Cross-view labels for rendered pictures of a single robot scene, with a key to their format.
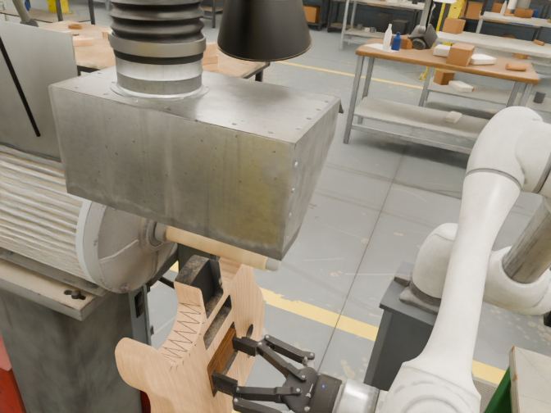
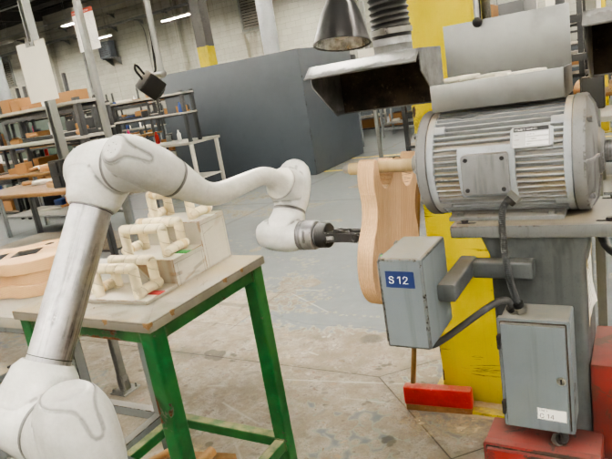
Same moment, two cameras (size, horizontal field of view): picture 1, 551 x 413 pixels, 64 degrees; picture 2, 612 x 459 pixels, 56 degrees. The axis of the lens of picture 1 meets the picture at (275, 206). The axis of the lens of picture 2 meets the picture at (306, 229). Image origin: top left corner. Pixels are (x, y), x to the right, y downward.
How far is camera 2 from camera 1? 2.12 m
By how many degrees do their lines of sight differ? 133
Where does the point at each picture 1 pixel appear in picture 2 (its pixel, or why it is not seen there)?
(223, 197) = (364, 88)
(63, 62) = (452, 42)
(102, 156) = (419, 77)
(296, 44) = (325, 45)
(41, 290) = not seen: hidden behind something
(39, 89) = (475, 57)
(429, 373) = (288, 168)
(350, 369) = not seen: outside the picture
